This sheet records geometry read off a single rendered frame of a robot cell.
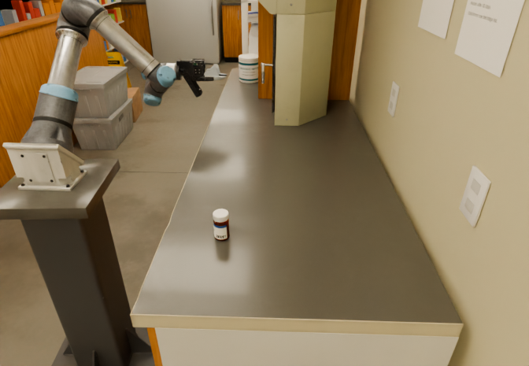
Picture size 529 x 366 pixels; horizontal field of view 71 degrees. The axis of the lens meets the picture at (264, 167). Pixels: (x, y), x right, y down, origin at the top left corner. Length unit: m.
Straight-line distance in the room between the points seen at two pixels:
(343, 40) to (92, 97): 2.37
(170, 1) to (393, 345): 6.24
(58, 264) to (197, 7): 5.52
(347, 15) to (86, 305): 1.70
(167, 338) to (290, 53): 1.15
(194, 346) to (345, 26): 1.57
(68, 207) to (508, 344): 1.14
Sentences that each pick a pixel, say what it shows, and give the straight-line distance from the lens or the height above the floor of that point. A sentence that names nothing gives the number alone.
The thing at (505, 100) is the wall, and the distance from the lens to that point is 0.84.
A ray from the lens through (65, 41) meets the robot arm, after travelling 1.67.
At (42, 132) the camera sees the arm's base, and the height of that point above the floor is 1.13.
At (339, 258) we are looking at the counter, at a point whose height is 0.94.
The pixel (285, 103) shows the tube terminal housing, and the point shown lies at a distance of 1.66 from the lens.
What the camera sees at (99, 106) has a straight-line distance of 3.66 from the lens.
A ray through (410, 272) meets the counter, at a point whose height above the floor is 0.94.
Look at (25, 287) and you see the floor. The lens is 2.54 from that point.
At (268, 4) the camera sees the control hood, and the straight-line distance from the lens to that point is 1.57.
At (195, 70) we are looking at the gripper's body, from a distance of 1.68.
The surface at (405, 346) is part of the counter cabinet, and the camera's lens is 0.95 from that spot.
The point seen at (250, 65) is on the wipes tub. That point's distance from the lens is 2.29.
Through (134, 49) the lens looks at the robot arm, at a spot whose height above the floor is 1.29.
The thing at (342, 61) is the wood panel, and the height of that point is 1.14.
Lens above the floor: 1.60
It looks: 29 degrees down
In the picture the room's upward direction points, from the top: straight up
